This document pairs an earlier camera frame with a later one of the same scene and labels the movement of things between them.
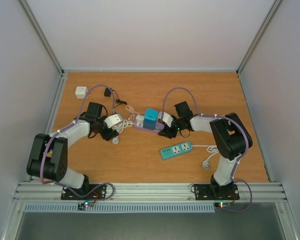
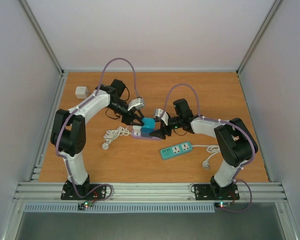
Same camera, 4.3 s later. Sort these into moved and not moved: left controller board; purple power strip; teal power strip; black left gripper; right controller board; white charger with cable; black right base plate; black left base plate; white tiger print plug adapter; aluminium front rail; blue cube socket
Moved: blue cube socket; white charger with cable; purple power strip; black left gripper
Not moved: teal power strip; right controller board; aluminium front rail; left controller board; black right base plate; black left base plate; white tiger print plug adapter
